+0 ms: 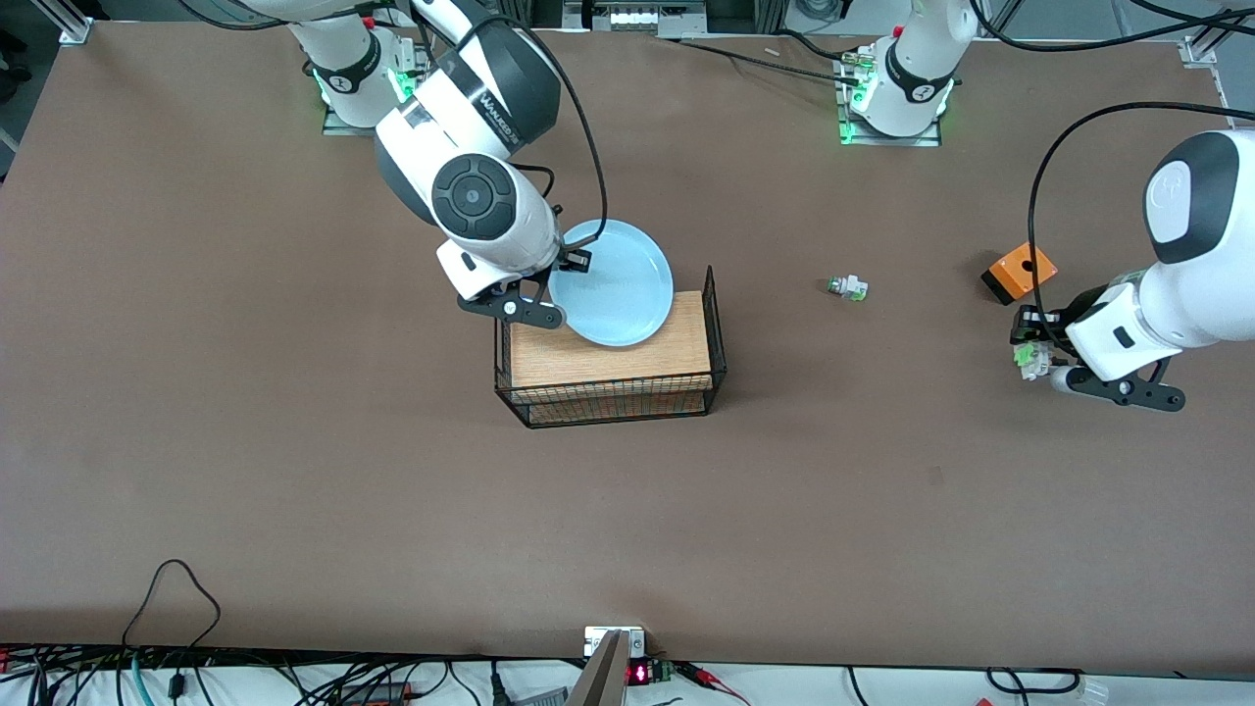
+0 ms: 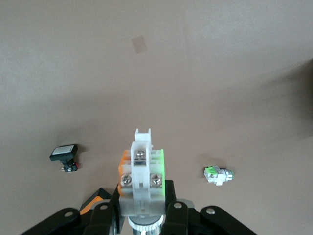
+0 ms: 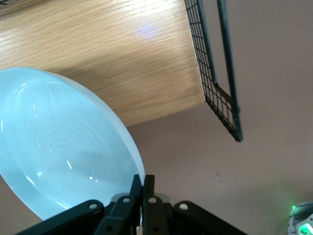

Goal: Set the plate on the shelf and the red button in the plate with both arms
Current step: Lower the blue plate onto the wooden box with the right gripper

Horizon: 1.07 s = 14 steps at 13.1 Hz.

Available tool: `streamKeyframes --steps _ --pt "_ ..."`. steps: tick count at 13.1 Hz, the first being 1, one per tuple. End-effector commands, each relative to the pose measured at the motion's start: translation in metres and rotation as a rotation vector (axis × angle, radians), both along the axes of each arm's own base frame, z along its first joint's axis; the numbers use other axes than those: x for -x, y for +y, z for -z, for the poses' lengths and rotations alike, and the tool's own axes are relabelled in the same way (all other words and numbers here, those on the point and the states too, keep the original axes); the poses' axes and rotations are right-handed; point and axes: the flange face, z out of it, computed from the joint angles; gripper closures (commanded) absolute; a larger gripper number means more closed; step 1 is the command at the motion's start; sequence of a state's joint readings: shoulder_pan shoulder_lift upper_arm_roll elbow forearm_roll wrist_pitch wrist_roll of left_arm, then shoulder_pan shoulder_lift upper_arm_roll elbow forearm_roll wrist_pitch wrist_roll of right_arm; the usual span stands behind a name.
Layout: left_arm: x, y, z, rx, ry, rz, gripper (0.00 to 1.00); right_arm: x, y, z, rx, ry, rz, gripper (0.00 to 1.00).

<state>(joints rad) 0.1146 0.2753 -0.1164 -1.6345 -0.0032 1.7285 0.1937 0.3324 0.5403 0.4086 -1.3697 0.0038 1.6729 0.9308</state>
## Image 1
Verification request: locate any light blue round plate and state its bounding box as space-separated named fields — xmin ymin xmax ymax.
xmin=547 ymin=220 xmax=676 ymax=348

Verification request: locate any wooden board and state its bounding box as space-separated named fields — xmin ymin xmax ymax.
xmin=508 ymin=290 xmax=714 ymax=425

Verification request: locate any grey metal bar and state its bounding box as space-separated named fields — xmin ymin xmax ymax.
xmin=567 ymin=630 xmax=630 ymax=706

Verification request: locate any red clip lead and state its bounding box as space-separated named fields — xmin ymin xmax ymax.
xmin=677 ymin=663 xmax=751 ymax=705

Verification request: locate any orange push button enclosure box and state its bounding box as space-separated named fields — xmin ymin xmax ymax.
xmin=980 ymin=242 xmax=1059 ymax=306

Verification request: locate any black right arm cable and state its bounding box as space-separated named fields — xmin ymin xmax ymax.
xmin=422 ymin=15 xmax=609 ymax=261

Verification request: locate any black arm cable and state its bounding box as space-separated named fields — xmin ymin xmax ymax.
xmin=1028 ymin=101 xmax=1236 ymax=354
xmin=422 ymin=15 xmax=609 ymax=261

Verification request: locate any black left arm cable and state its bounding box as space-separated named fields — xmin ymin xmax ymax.
xmin=1028 ymin=101 xmax=1236 ymax=354

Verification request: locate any black wire mesh basket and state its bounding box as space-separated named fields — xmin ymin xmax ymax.
xmin=493 ymin=265 xmax=728 ymax=429

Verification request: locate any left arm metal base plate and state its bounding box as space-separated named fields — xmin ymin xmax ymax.
xmin=833 ymin=44 xmax=944 ymax=148

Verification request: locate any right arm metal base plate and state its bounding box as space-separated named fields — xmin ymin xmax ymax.
xmin=322 ymin=44 xmax=425 ymax=137

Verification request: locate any aluminium frame profile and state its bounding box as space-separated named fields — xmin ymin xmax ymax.
xmin=562 ymin=0 xmax=709 ymax=36

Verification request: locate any black table cable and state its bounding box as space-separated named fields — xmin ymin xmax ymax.
xmin=652 ymin=35 xmax=849 ymax=83
xmin=778 ymin=27 xmax=852 ymax=60

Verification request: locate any thin black oval cable loop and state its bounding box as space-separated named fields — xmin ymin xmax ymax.
xmin=985 ymin=667 xmax=1082 ymax=693

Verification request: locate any white mount plate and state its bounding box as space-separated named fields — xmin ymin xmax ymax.
xmin=584 ymin=626 xmax=648 ymax=658

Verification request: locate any black looped cable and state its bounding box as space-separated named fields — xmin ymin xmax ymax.
xmin=123 ymin=559 xmax=222 ymax=650

